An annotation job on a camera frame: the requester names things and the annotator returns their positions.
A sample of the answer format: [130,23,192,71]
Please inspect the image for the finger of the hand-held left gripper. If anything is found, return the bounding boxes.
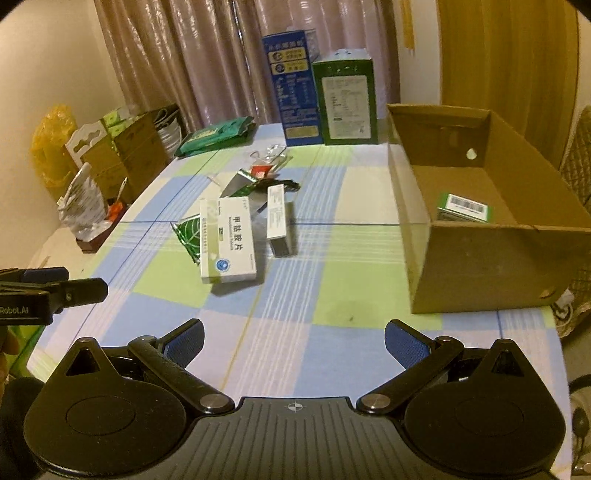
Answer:
[0,267,70,288]
[48,278,109,315]

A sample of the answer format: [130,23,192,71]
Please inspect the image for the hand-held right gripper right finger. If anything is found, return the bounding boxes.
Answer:
[355,318,532,415]

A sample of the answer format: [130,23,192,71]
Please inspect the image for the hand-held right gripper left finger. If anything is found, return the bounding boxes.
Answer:
[60,318,236,415]

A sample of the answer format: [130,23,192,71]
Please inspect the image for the green leaf foil packet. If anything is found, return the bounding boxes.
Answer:
[171,216,204,265]

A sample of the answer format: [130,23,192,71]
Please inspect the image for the large white medicine box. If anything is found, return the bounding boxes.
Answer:
[199,196,258,284]

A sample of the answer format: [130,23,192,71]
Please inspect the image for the narrow white medicine box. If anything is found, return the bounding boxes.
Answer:
[267,184,291,258]

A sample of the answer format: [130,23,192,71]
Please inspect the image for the silver foil bag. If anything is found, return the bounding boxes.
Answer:
[217,168,271,217]

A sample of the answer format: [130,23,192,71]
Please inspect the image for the checked cloth desktop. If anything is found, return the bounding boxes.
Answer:
[28,122,566,402]

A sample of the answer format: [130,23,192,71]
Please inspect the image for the green printed box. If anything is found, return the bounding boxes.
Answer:
[0,323,42,370]

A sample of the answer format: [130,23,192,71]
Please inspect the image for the dark brown tray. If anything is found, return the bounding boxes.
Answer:
[76,203,130,254]

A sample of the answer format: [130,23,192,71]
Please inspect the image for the white plastic bag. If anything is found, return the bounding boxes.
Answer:
[58,161,114,241]

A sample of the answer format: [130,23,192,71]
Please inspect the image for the small brown cardboard box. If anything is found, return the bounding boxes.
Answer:
[81,148,132,204]

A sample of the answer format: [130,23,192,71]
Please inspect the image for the yellow plastic bag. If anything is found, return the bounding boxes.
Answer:
[31,105,79,201]

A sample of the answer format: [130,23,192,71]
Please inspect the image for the white cardboard hanger card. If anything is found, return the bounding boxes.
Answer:
[65,121,109,167]

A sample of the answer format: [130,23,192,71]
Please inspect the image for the green barcode box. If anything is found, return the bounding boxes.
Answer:
[436,193,490,224]

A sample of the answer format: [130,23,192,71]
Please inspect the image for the tall brown cardboard box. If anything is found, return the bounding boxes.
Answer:
[113,113,169,204]

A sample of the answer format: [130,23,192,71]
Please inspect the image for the green and white small boxes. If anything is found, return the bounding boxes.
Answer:
[102,108,139,134]

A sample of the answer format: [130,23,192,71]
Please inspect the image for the white paper bag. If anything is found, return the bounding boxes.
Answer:
[154,107,185,160]

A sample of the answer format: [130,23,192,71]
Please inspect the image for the green wet wipes pack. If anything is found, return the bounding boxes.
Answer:
[174,116,256,158]

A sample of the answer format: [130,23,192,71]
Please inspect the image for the tall green carton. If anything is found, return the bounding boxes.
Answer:
[311,47,380,146]

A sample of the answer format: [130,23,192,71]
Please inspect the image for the pink curtain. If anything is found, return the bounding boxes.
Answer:
[92,0,400,139]

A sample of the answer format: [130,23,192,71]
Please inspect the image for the tall blue carton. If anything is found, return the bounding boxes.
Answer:
[262,30,324,147]

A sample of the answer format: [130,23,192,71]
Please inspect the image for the wooden door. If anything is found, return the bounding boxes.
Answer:
[436,0,580,153]

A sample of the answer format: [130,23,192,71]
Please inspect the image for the yellow wall strip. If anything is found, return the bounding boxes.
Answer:
[399,0,416,49]

